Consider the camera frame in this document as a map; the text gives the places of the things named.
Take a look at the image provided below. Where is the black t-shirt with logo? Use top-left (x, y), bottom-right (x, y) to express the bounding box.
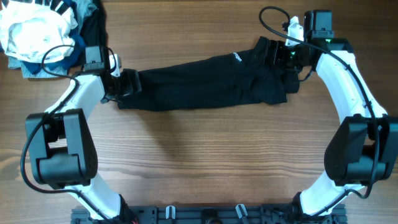
top-left (118, 37), bottom-right (300, 111)

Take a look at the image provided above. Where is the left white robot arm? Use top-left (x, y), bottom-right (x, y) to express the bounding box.
top-left (20, 68), bottom-right (139, 223)

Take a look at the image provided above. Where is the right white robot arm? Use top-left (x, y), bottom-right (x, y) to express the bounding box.
top-left (263, 38), bottom-right (397, 222)

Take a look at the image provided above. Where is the black garment on pile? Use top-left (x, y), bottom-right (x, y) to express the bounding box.
top-left (73, 0), bottom-right (108, 67)

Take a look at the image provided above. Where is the grey garment on pile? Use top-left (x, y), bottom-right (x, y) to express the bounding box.
top-left (7, 0), bottom-right (98, 79)

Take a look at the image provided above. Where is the dark blue garment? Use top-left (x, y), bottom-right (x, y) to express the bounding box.
top-left (22, 0), bottom-right (87, 75)

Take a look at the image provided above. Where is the black white striped garment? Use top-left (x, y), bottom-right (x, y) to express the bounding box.
top-left (1, 0), bottom-right (76, 15)

